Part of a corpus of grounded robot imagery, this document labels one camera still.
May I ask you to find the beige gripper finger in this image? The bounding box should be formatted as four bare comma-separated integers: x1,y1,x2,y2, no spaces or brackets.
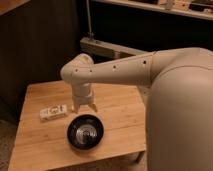
73,104,79,113
90,103,98,112

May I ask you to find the black ceramic bowl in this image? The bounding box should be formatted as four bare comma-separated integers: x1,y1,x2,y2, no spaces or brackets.
67,114,104,150

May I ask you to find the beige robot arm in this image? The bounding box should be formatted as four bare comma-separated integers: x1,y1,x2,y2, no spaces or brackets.
60,47,213,171

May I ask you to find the light wooden table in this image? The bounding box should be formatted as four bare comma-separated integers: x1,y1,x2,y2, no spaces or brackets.
8,81,146,171

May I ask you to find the upper wooden shelf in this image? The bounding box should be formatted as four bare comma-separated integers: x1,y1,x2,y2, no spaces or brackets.
94,0,213,21

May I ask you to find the clear plastic bottle white cap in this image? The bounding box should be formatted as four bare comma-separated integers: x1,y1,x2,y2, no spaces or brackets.
40,105,67,121

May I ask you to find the long wooden shelf beam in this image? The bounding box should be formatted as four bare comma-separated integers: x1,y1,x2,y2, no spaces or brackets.
80,37,144,59

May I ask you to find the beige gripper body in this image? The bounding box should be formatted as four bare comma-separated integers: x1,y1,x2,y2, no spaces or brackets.
72,83,94,105

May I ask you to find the metal pole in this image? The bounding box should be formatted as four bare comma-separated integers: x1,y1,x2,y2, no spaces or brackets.
86,0,94,40

